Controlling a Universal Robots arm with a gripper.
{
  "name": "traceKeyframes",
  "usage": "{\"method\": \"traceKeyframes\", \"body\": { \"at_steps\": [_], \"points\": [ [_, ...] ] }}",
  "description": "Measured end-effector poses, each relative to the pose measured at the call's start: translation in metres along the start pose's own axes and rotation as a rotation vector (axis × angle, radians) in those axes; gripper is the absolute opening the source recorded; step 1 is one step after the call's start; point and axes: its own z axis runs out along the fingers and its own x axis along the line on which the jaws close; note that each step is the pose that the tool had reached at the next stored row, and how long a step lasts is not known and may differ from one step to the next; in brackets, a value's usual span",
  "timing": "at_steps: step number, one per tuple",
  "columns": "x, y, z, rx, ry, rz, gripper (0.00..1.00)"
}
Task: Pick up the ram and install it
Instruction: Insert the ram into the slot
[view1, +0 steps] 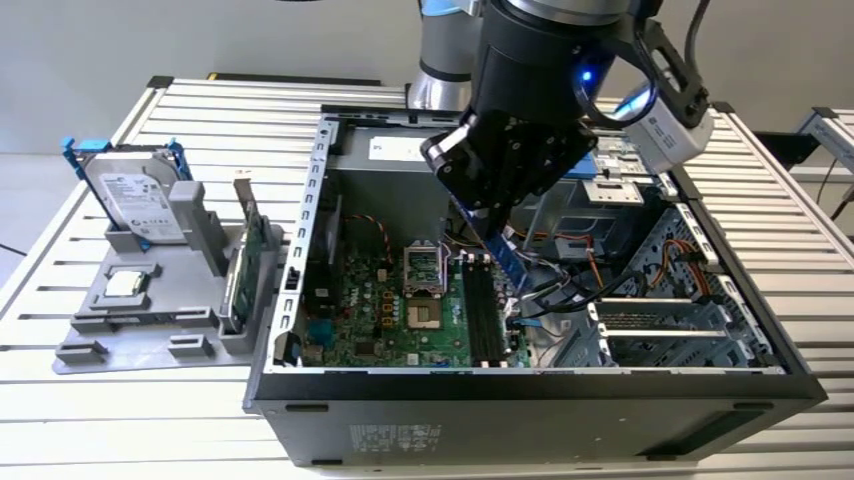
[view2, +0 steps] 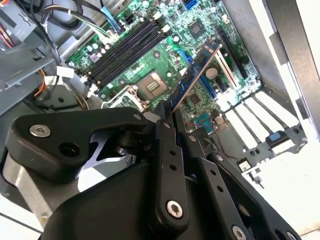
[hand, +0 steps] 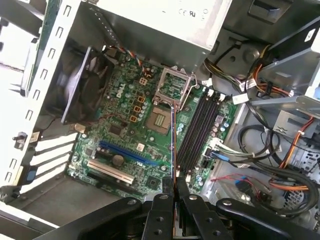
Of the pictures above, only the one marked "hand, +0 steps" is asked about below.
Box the twisted red black fan wire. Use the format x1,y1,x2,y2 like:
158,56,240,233
101,44,152,78

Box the black open PC case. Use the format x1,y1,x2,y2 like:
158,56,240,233
0,0,320,240

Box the black case fan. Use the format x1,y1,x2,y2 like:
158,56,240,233
43,46,116,126

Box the thin wire locking lever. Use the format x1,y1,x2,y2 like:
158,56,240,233
178,71,200,111

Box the CPU socket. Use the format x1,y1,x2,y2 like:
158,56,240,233
145,106,176,137

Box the black RAM stick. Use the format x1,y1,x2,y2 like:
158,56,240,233
170,104,181,232

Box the green motherboard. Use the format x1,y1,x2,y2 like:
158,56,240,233
65,58,242,201

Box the black cable bundle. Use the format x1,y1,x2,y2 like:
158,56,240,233
224,124,318,218

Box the beige expansion slot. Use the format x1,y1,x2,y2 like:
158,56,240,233
86,159,136,185

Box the grey power supply unit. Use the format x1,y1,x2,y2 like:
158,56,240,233
81,0,235,70

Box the blue data cable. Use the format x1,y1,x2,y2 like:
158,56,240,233
209,151,230,163

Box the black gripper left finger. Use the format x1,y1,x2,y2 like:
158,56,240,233
37,176,175,240

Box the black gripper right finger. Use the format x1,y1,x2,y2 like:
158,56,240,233
176,176,311,240

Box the blue expansion slot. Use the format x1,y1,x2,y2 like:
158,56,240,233
98,139,163,168

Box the orange data cable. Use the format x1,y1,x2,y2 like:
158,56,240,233
278,116,315,169

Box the black RAM slot white clips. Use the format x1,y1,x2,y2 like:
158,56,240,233
184,92,225,182
174,88,215,177

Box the metal socket cover frame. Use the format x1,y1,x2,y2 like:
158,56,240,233
153,66,193,106

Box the silver coin battery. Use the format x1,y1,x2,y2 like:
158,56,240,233
112,154,125,166

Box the yellow black power wires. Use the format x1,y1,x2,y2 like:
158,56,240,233
203,58,251,101

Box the grey metal drive cage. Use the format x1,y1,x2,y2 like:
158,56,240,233
249,17,320,141

